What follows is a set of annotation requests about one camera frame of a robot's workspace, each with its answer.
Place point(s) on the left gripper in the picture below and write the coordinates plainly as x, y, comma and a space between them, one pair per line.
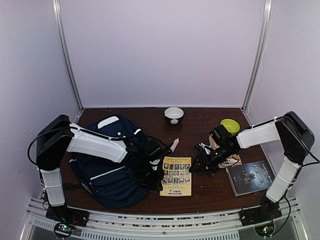
155, 184

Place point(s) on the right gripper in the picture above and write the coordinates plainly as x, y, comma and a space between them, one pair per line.
200, 158

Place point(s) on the yellow paperback book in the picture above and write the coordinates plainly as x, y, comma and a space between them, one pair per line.
177, 179

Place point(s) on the navy blue student backpack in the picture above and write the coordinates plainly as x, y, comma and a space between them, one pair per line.
98, 155

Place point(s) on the dark Wuthering Heights book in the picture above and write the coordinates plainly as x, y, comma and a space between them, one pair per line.
249, 178

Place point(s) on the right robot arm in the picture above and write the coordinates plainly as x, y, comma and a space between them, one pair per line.
290, 130

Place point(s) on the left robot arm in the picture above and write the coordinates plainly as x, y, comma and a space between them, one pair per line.
51, 144

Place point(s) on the small pink glue bottle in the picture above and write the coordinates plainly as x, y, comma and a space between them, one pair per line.
174, 145

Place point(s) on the orange cartoon paperback book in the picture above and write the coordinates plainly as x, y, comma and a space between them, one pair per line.
233, 160

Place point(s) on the lime green bowl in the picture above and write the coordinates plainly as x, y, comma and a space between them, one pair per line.
231, 125

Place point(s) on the black and white bowl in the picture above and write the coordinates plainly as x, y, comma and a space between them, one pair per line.
174, 115

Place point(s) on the front aluminium rail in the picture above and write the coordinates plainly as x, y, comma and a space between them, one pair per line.
219, 225

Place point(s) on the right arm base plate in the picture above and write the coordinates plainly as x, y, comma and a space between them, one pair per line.
253, 216

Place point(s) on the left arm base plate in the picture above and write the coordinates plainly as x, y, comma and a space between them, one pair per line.
69, 216

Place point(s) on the right aluminium frame post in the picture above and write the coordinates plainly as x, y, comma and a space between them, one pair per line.
261, 48

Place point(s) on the aluminium frame post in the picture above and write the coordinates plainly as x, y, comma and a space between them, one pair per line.
66, 56
261, 48

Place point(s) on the left aluminium frame post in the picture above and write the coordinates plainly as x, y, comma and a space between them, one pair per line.
66, 56

